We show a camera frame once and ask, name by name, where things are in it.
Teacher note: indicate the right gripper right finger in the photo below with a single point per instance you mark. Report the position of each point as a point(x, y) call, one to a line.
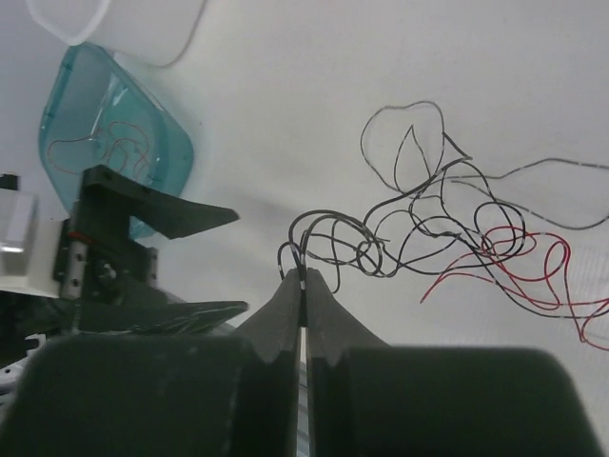
point(368, 398)

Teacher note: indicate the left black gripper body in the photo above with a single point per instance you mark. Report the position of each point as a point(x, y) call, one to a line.
point(98, 262)

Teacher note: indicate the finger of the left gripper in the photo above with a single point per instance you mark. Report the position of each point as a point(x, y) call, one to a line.
point(137, 308)
point(108, 200)

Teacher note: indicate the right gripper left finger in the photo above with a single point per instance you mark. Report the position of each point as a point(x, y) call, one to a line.
point(182, 395)

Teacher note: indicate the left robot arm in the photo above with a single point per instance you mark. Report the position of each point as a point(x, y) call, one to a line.
point(28, 321)

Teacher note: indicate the teal transparent plastic bin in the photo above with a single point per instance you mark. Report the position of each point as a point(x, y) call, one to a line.
point(98, 114)

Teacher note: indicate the white plastic basket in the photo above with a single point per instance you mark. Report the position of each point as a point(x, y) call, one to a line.
point(156, 32)

